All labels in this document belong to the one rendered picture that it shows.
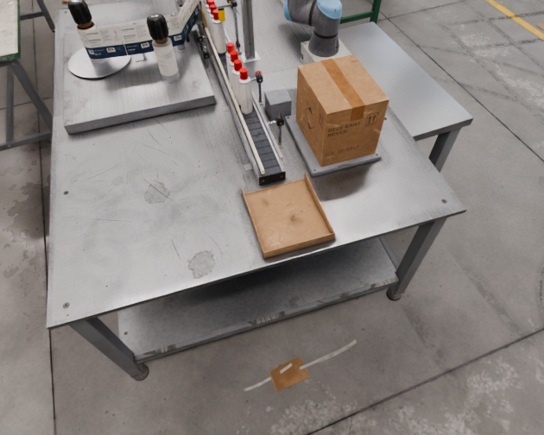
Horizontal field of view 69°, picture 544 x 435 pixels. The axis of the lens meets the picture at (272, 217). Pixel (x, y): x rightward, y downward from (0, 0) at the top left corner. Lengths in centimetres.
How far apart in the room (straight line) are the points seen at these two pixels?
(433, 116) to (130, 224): 137
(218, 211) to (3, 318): 152
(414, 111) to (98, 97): 145
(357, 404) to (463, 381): 53
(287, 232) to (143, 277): 52
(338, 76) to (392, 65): 68
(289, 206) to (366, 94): 49
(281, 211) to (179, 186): 42
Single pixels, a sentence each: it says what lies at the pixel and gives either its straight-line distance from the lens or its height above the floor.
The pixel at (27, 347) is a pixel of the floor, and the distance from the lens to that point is 249.
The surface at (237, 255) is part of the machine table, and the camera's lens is 138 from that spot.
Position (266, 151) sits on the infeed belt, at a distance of 161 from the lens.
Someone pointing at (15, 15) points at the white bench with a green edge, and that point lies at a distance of 317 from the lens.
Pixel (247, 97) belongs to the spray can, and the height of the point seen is 97.
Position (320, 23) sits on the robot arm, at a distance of 201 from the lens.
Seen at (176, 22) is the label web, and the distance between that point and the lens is 217.
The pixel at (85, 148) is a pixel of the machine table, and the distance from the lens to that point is 190.
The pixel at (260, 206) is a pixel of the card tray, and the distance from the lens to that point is 149.
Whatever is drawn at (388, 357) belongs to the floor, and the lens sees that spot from 217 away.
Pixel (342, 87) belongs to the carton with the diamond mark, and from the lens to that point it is 154.
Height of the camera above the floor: 202
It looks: 54 degrees down
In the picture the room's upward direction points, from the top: 2 degrees counter-clockwise
